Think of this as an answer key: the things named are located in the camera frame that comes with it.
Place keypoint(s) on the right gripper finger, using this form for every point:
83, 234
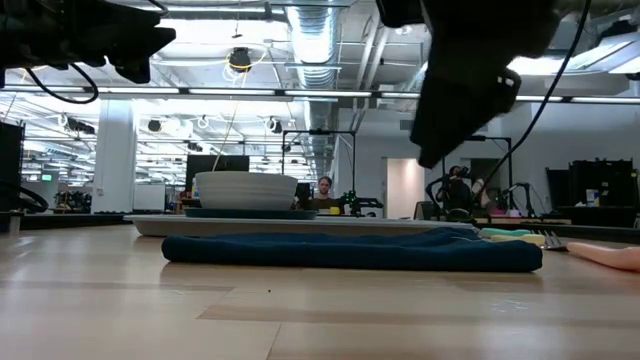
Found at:
445, 115
497, 95

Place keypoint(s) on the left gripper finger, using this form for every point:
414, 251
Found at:
132, 50
135, 15

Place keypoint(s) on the navy blue cloth napkin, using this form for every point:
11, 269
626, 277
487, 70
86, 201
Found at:
350, 252

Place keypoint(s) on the white ribbed bowl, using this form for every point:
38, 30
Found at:
245, 192

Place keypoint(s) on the dark green plate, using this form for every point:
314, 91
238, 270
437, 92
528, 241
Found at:
250, 214

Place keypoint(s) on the grey plastic tray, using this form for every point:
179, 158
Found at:
300, 227

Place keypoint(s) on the white column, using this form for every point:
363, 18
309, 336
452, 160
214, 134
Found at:
116, 160

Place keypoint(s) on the LED light bar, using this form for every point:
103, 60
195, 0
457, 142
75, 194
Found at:
325, 93

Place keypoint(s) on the black cabinet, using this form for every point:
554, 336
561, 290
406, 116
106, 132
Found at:
11, 165

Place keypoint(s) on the seated person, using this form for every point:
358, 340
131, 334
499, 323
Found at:
325, 192

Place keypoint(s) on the black monitor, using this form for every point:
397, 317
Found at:
220, 163

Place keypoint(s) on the black background rig frame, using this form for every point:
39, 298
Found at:
320, 132
500, 138

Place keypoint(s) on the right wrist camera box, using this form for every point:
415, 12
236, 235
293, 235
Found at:
400, 12

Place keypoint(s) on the black overhead camera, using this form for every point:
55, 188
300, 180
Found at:
240, 59

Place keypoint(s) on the silver ventilation duct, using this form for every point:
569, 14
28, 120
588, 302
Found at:
315, 30

